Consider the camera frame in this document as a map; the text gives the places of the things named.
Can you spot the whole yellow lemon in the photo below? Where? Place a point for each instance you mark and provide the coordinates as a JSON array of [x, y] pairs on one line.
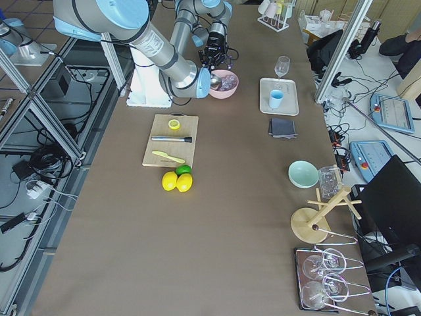
[[169, 180], [184, 182]]

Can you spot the glass jar on stand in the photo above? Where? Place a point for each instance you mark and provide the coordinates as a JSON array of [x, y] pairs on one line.
[[329, 181]]

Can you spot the folded grey cloth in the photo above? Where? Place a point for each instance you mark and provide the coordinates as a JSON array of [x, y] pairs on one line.
[[282, 128]]

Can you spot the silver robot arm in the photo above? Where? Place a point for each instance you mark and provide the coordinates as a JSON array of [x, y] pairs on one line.
[[205, 23], [128, 22]]

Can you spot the upper blue teach pendant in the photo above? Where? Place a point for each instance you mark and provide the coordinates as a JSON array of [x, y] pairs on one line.
[[391, 112]]

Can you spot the blue teach pendant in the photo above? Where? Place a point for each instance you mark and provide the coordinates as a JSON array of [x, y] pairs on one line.
[[370, 156], [391, 112]]

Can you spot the lower blue teach pendant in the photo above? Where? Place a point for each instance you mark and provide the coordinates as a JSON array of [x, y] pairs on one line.
[[370, 156]]

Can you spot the lower inverted wine glass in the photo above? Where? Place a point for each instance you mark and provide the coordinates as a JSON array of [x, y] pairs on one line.
[[331, 289]]

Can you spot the aluminium frame post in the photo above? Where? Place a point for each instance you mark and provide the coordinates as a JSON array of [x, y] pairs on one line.
[[349, 33]]

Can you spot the black computer monitor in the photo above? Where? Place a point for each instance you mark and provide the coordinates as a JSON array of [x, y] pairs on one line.
[[391, 204]]

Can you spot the inverted wine glass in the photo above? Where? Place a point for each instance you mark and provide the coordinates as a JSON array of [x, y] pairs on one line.
[[330, 260], [331, 289]]

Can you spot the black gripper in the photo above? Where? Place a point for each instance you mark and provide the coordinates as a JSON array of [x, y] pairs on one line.
[[216, 41]]

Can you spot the bamboo cutting board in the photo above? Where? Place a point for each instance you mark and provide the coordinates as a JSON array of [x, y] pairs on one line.
[[182, 150]]

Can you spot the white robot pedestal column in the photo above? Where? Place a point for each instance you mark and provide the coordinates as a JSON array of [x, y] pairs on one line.
[[145, 88]]

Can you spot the halved lemon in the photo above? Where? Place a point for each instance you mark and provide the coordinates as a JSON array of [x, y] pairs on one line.
[[174, 124]]

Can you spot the white wire cup rack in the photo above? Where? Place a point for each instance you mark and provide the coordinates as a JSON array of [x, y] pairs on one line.
[[275, 14]]

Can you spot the lower whole yellow lemon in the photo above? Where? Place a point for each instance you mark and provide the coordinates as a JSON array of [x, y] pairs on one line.
[[184, 182]]

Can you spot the clear wine glass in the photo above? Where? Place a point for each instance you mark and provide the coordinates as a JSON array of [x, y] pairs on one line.
[[281, 69]]

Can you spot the upper inverted wine glass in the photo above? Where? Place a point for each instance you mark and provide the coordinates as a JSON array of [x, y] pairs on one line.
[[330, 260]]

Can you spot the yellow plastic knife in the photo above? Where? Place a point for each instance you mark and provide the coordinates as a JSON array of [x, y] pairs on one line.
[[167, 156]]

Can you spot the green lime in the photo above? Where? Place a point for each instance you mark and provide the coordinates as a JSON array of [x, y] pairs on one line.
[[183, 169]]

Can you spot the cream plastic tray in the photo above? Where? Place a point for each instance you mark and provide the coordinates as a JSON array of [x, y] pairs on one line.
[[289, 105]]

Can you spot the upper whole yellow lemon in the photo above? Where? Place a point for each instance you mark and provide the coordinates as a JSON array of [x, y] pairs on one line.
[[169, 180]]

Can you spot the wooden cup tree stand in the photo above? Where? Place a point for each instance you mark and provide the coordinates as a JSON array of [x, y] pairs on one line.
[[310, 225]]

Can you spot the stainless steel ice scoop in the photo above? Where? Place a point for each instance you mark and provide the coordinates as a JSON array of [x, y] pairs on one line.
[[215, 80]]

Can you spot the black framed glass tray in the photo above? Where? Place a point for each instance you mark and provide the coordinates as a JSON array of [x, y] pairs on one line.
[[300, 254]]

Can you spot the pale green bowl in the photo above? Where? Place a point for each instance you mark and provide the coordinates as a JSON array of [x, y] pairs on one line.
[[303, 174]]

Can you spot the pink bowl of ice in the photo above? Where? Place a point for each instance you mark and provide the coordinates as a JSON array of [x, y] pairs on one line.
[[229, 84]]

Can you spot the light blue plastic cup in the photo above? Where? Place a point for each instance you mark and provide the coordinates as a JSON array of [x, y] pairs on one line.
[[275, 98]]

